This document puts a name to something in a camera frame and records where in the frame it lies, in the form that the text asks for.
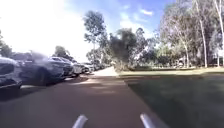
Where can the dark bushy tree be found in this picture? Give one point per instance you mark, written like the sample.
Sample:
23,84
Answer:
122,46

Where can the tan paved path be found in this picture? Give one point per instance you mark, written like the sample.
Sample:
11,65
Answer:
100,100

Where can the tall leafy tree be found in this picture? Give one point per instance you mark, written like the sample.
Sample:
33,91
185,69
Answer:
95,26

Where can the row of parked cars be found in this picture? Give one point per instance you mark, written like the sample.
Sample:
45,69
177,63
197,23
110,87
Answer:
43,71

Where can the row of trees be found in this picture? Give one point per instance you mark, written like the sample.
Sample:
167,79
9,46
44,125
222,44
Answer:
180,36

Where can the green grass lawn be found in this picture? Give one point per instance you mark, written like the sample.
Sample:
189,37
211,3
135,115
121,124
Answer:
186,100

